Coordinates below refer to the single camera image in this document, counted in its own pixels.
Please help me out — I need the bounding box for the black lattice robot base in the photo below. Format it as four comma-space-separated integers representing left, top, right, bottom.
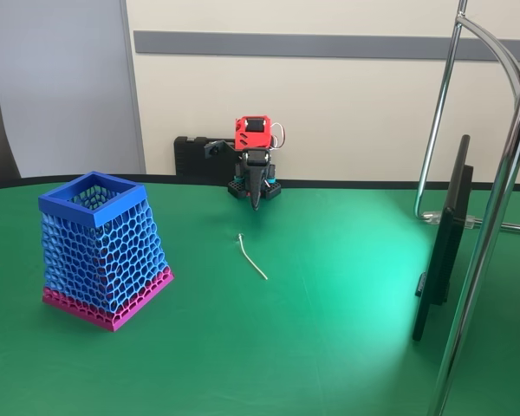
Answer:
227, 175, 283, 201

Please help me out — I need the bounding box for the blue and pink lattice basket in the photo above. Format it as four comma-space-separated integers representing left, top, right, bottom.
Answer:
37, 171, 175, 333

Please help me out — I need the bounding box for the black plastic case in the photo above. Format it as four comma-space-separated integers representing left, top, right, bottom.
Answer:
174, 136, 239, 177

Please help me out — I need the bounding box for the clear plastic clip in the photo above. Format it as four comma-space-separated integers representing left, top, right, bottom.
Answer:
422, 211, 482, 229

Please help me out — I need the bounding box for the black flat monitor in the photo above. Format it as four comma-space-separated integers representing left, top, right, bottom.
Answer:
412, 134, 475, 342

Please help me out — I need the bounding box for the chrome stand pole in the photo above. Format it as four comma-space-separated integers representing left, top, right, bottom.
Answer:
426, 55, 520, 416

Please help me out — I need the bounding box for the white and red servo cable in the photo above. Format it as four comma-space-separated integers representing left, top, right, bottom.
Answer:
270, 122, 288, 152

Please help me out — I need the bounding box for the grey wall rail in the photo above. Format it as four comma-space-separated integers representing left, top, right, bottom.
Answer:
133, 29, 520, 62

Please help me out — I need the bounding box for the chrome tube frame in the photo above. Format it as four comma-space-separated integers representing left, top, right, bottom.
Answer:
413, 0, 520, 235

